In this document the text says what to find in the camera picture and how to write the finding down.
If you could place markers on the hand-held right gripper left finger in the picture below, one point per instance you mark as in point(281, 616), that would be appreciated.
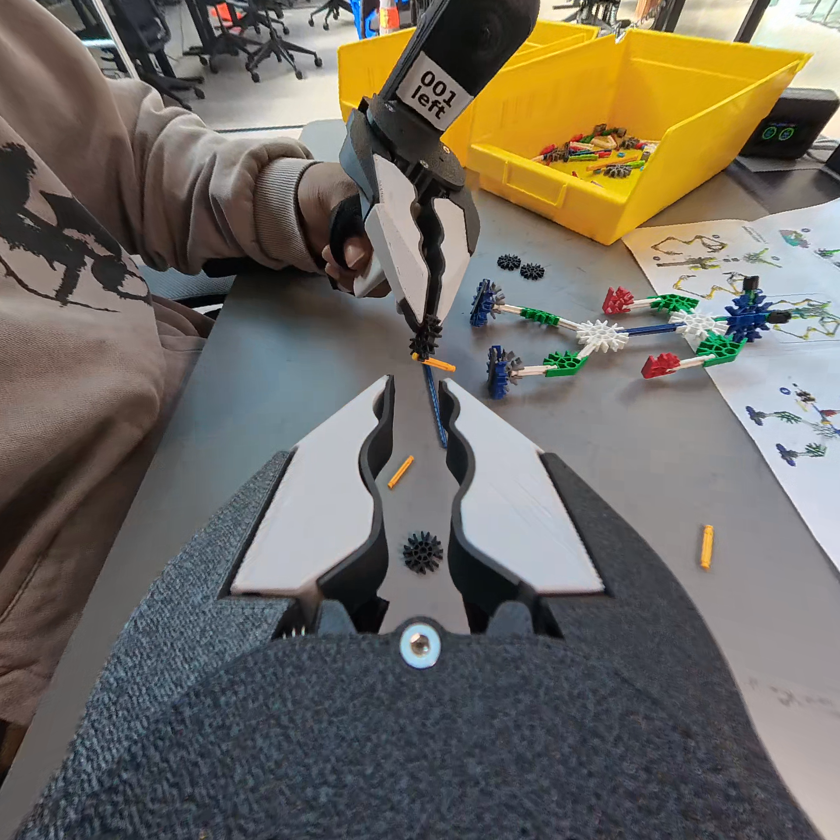
point(308, 518)

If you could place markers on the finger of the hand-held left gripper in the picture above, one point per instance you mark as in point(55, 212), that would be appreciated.
point(456, 249)
point(394, 229)

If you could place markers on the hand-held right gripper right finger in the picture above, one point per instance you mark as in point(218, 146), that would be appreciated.
point(525, 518)

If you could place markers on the black snowflake connector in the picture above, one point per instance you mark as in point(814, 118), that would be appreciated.
point(532, 270)
point(508, 262)
point(423, 551)
point(423, 334)

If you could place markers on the yellow plastic bin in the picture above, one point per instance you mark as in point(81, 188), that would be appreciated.
point(367, 72)
point(525, 184)

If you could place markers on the short orange toy rod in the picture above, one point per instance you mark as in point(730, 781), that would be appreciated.
point(706, 546)
point(436, 363)
point(400, 471)

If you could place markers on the person's left forearm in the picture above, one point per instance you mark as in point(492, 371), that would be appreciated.
point(197, 184)

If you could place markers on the grey desk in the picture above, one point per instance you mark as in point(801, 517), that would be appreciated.
point(262, 367)

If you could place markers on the person's left hand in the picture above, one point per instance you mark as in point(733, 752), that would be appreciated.
point(315, 197)

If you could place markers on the orange traffic cone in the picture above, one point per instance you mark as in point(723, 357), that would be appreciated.
point(388, 16)

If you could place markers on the long blue toy rod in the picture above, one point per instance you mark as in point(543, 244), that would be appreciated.
point(436, 407)

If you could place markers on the colourful toy rod model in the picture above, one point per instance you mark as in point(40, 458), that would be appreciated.
point(600, 334)

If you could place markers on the pile of colourful toy pieces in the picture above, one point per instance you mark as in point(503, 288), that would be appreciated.
point(597, 154)

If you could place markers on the black padded chair armrest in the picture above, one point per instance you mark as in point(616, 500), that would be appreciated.
point(184, 285)

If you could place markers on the person's beige shirt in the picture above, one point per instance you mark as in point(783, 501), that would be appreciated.
point(65, 426)

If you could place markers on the printed instruction sheet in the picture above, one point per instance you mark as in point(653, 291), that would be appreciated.
point(754, 394)

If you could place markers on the black device with green lights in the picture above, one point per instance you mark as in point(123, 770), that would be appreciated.
point(787, 124)

